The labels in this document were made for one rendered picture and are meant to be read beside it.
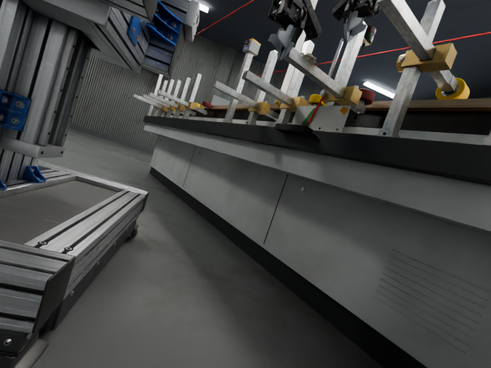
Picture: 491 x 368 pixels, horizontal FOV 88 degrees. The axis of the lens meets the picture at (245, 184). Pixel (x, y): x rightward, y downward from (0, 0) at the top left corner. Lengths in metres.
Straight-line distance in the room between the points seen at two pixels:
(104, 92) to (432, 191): 7.78
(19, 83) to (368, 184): 1.00
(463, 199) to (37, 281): 0.86
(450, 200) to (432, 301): 0.35
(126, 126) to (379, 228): 7.28
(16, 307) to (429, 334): 0.99
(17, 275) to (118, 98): 7.53
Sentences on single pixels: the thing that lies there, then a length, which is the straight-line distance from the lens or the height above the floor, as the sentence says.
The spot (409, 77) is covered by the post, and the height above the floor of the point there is 0.89.
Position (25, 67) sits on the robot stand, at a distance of 0.90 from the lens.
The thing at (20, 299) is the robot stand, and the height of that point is 0.19.
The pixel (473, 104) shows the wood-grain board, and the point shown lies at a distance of 1.06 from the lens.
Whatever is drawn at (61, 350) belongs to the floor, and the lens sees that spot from 0.74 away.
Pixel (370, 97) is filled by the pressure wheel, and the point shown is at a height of 0.88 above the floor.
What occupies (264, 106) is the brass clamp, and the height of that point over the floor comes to 0.80.
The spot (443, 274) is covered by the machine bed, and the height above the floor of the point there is 0.37.
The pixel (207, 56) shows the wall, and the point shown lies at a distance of 8.01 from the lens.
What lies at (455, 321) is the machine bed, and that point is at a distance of 1.01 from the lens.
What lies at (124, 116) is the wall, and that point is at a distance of 7.85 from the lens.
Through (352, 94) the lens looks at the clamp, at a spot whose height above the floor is 0.84.
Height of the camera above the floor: 0.48
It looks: 4 degrees down
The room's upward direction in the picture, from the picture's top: 19 degrees clockwise
